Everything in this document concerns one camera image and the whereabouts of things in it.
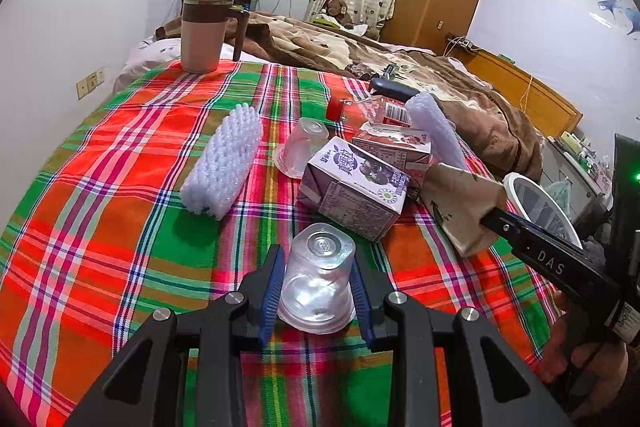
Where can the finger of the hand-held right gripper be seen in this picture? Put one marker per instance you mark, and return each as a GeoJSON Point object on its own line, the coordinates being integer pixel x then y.
{"type": "Point", "coordinates": [500, 219]}

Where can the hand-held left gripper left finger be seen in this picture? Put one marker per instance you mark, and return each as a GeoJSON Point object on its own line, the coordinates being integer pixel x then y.
{"type": "Point", "coordinates": [270, 297]}

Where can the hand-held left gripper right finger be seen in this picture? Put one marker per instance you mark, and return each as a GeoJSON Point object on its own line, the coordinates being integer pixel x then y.
{"type": "Point", "coordinates": [362, 302]}

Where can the white mesh trash bin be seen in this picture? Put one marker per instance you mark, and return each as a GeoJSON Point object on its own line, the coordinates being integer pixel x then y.
{"type": "Point", "coordinates": [537, 207]}

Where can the beige paper carton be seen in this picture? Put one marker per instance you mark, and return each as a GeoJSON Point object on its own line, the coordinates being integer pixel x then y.
{"type": "Point", "coordinates": [460, 207]}

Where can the tall clear plastic cup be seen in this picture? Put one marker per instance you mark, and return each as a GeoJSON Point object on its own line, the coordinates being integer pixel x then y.
{"type": "Point", "coordinates": [315, 287]}

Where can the purple milk carton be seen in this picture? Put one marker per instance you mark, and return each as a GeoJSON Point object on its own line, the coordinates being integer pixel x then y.
{"type": "Point", "coordinates": [350, 187]}

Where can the white foam fruit net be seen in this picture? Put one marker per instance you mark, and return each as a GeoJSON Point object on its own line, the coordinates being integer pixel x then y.
{"type": "Point", "coordinates": [220, 162]}
{"type": "Point", "coordinates": [435, 127]}

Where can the small clear plastic cup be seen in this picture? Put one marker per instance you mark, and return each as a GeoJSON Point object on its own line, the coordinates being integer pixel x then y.
{"type": "Point", "coordinates": [300, 147]}

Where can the person's right hand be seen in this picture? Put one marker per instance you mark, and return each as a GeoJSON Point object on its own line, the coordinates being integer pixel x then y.
{"type": "Point", "coordinates": [595, 367]}

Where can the cluttered bedside cabinet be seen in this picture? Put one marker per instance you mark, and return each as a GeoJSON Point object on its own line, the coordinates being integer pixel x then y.
{"type": "Point", "coordinates": [575, 152]}

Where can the red milk carton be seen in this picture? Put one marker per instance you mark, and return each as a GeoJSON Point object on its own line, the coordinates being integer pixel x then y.
{"type": "Point", "coordinates": [395, 144]}

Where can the wooden headboard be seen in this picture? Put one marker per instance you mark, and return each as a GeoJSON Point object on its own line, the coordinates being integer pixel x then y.
{"type": "Point", "coordinates": [510, 82]}

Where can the clear bottle with red cap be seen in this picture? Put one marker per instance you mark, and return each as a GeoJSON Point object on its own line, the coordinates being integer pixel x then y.
{"type": "Point", "coordinates": [370, 109]}

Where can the plaid cloth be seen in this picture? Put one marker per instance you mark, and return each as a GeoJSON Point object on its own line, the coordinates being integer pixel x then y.
{"type": "Point", "coordinates": [125, 207]}

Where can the dark blue glasses case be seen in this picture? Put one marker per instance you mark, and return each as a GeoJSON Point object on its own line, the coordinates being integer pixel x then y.
{"type": "Point", "coordinates": [390, 88]}

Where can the white power strip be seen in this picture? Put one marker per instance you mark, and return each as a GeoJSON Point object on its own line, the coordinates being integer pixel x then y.
{"type": "Point", "coordinates": [462, 43]}

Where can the small green white box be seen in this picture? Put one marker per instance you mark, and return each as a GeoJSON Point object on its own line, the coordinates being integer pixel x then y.
{"type": "Point", "coordinates": [390, 70]}

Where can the shiny crumpled wrappers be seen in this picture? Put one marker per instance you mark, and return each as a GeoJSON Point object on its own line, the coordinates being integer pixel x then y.
{"type": "Point", "coordinates": [359, 71]}

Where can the brown patterned blanket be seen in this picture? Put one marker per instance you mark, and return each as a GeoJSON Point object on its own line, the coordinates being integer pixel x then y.
{"type": "Point", "coordinates": [300, 42]}

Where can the beige mug with brown lid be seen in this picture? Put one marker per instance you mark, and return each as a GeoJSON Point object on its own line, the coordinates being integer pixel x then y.
{"type": "Point", "coordinates": [200, 42]}

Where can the green tissue box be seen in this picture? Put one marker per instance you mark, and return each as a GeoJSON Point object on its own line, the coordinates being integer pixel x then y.
{"type": "Point", "coordinates": [325, 21]}

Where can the brown teddy bear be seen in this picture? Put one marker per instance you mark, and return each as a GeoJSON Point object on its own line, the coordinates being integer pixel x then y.
{"type": "Point", "coordinates": [336, 9]}

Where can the blue wall sticker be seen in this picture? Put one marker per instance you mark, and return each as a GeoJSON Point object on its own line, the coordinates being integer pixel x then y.
{"type": "Point", "coordinates": [625, 14]}

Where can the wall socket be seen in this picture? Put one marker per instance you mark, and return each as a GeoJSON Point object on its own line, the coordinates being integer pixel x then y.
{"type": "Point", "coordinates": [90, 82]}

